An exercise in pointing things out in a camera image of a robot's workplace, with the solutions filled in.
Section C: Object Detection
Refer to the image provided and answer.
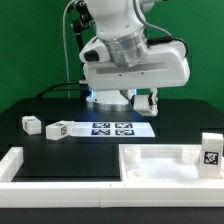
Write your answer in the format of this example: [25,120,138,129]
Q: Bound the white cable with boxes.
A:
[62,0,78,98]

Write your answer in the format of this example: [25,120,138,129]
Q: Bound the white U-shaped obstacle fence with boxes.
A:
[0,147,224,208]

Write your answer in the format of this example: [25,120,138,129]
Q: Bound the black cables at base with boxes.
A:
[34,78,93,99]

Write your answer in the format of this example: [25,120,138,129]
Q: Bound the white square tabletop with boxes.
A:
[118,143,224,183]

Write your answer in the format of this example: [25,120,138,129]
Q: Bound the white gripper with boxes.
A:
[79,38,190,107]

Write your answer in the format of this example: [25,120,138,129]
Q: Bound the white fiducial tag sheet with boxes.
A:
[70,122,155,137]

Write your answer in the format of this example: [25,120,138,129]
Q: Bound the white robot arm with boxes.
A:
[80,0,190,116]

